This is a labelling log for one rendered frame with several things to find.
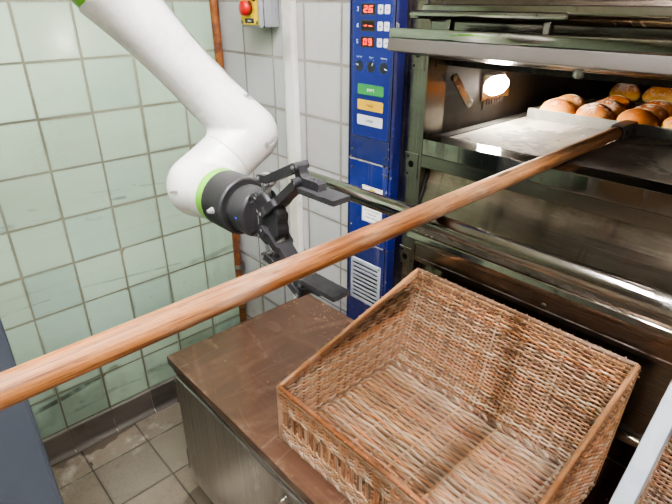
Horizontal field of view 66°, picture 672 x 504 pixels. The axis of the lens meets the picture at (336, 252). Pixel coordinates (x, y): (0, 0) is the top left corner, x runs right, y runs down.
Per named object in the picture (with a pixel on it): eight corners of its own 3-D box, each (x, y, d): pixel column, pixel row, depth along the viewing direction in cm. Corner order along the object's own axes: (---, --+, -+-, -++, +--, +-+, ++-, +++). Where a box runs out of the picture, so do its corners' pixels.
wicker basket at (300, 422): (410, 349, 148) (417, 263, 136) (614, 466, 111) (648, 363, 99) (274, 437, 118) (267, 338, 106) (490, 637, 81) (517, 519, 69)
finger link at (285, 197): (282, 213, 77) (277, 205, 77) (318, 178, 69) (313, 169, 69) (260, 220, 75) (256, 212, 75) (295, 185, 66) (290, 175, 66)
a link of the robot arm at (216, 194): (199, 233, 83) (192, 178, 79) (259, 214, 90) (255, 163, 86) (220, 244, 79) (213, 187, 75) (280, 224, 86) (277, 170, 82)
